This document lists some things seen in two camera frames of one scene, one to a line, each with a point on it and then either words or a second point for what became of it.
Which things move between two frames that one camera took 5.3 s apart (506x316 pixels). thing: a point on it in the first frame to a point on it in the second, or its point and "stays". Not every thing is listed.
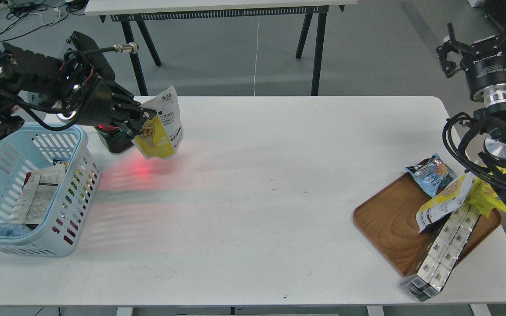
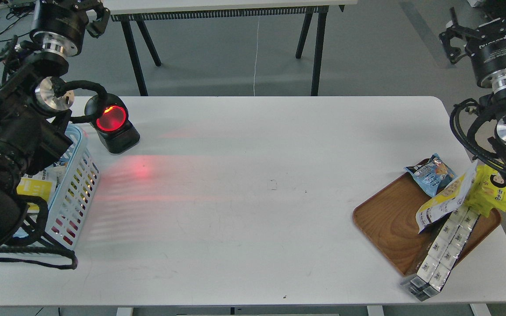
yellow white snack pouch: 161,135 to 44,184
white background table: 132,12 stays
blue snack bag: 432,175 stays
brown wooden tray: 388,217 stays
